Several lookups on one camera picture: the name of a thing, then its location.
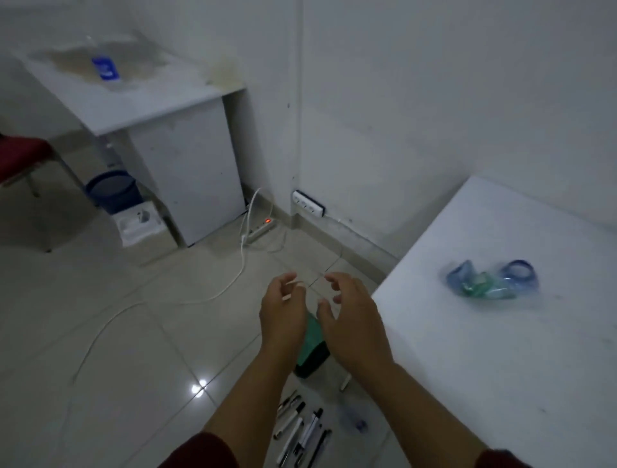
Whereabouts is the person's left hand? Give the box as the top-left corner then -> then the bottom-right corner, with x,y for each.
259,272 -> 309,356

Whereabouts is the person's right hand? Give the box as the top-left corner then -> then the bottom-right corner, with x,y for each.
316,272 -> 396,375

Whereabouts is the person's right forearm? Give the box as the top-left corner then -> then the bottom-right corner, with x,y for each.
346,362 -> 487,468

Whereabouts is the person's left forearm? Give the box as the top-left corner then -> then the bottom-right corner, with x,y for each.
202,348 -> 296,446

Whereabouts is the green and black pen holder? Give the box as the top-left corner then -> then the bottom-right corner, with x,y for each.
293,311 -> 332,379

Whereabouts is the white power strip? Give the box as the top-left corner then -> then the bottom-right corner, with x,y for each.
242,218 -> 276,242

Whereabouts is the small clear plastic wrapper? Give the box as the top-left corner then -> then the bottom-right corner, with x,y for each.
336,404 -> 373,435

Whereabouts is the row of black white markers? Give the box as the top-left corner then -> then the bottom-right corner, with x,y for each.
272,391 -> 333,468

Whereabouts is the white plastic dispenser base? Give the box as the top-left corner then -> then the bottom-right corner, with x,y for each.
114,202 -> 165,248

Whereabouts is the clear bag of blue-green plastic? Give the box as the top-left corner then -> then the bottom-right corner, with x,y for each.
446,259 -> 540,301

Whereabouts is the blue bucket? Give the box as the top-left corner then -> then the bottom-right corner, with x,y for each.
85,170 -> 141,215

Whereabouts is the white desk with cabinet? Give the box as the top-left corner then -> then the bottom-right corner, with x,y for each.
11,33 -> 247,248

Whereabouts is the red chair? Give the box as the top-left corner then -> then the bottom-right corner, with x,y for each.
0,135 -> 87,254

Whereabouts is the thin grey wire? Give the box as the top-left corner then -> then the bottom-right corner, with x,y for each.
308,216 -> 349,287

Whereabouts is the white wall socket strip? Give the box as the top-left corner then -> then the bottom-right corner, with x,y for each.
291,190 -> 326,218

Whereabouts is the white power cable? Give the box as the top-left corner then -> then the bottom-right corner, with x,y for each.
72,187 -> 267,384

